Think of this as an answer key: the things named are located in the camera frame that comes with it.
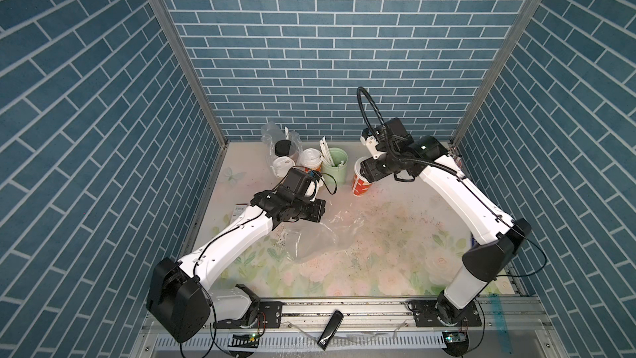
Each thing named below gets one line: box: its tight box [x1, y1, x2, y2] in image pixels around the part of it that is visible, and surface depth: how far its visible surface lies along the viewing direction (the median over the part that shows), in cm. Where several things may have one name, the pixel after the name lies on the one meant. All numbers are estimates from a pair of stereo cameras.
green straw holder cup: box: [322, 147, 349, 186], surface depth 98 cm
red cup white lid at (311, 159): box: [299, 147, 323, 173], surface depth 93 cm
